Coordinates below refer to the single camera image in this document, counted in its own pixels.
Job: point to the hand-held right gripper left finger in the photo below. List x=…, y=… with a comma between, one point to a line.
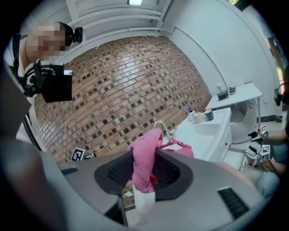
x=85, y=180

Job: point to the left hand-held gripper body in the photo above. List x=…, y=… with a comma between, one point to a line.
x=77, y=154

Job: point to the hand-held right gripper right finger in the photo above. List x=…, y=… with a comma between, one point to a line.
x=203, y=180

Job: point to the pink cloth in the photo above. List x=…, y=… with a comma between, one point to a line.
x=144, y=153

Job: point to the chrome faucet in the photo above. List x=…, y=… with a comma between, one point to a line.
x=160, y=123

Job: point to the white open drawer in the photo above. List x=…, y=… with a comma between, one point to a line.
x=236, y=159

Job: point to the white sink vanity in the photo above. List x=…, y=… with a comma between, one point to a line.
x=203, y=135

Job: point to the white cup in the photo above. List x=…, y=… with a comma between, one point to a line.
x=198, y=118

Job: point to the dark blue cup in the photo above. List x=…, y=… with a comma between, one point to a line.
x=209, y=115

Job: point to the blue capped bottle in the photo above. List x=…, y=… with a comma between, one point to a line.
x=192, y=115

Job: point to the round toilet bowl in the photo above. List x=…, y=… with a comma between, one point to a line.
x=243, y=126

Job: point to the black chest monitor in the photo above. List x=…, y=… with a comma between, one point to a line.
x=57, y=84

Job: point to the black rectangular box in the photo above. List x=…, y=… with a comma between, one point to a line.
x=222, y=95

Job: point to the small white bottle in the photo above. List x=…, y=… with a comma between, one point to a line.
x=219, y=88

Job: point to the white side table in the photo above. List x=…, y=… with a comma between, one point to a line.
x=243, y=94

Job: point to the grey cup on shelf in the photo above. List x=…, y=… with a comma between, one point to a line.
x=232, y=89

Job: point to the person's head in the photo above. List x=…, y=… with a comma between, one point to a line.
x=47, y=42

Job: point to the ceiling light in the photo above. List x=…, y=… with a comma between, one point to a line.
x=135, y=2

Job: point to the black monitor mount rig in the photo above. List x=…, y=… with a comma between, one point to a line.
x=34, y=79

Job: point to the black head camera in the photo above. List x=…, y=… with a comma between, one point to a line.
x=78, y=35

